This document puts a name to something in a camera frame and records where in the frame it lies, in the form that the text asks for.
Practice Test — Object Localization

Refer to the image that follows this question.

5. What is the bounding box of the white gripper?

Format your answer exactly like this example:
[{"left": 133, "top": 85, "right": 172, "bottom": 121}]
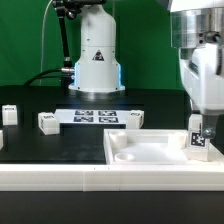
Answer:
[{"left": 179, "top": 44, "right": 224, "bottom": 139}]

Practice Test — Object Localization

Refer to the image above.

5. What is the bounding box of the black cable bundle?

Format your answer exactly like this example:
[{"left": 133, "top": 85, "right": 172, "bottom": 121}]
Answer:
[{"left": 22, "top": 67, "right": 74, "bottom": 88}]

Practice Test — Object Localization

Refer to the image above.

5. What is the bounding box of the white cable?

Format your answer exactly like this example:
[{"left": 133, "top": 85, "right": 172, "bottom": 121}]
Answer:
[{"left": 39, "top": 0, "right": 55, "bottom": 86}]

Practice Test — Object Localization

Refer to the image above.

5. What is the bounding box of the white marker tag sheet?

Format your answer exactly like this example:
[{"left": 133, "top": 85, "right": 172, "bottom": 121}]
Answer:
[{"left": 55, "top": 109, "right": 130, "bottom": 125}]

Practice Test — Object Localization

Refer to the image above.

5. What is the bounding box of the white U-shaped boundary fence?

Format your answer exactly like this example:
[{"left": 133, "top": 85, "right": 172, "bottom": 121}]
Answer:
[{"left": 0, "top": 163, "right": 224, "bottom": 191}]

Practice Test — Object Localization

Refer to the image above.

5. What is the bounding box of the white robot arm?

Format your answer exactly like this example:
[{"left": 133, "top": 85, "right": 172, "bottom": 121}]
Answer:
[{"left": 70, "top": 0, "right": 224, "bottom": 139}]

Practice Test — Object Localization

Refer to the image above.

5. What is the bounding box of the white square tabletop part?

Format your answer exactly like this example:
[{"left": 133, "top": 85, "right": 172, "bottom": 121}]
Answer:
[{"left": 103, "top": 129, "right": 224, "bottom": 165}]

